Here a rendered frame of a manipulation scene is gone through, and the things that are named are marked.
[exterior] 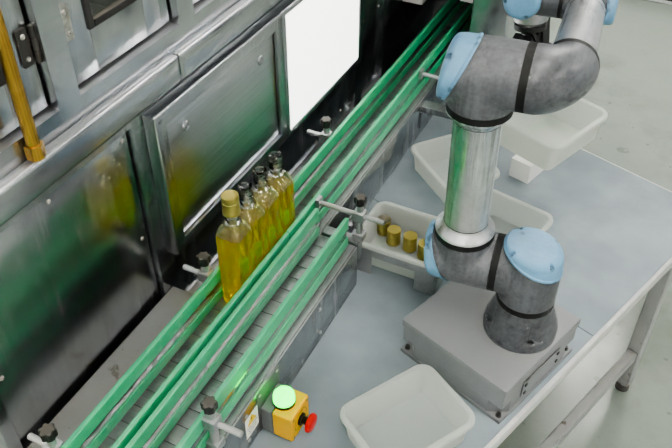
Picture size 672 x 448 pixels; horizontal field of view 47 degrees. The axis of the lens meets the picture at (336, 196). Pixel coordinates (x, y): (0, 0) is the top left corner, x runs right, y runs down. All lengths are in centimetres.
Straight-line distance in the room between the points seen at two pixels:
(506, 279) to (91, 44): 86
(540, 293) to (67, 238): 87
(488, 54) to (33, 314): 86
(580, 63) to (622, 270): 84
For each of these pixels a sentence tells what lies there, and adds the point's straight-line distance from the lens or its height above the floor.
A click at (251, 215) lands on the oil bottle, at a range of 156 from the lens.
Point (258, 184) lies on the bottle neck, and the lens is 158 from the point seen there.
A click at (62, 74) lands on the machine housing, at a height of 148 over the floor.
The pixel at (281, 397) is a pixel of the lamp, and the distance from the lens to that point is 154.
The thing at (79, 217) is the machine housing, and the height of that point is 121.
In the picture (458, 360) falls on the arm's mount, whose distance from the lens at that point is 162.
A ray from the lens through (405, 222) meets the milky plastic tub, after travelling 197.
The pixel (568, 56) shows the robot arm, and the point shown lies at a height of 149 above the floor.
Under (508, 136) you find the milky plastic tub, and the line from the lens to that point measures 180.
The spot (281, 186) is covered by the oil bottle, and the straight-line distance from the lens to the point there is 163.
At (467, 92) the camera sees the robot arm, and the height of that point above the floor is 143.
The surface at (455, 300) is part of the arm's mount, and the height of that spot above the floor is 85.
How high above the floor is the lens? 210
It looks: 39 degrees down
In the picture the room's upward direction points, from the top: straight up
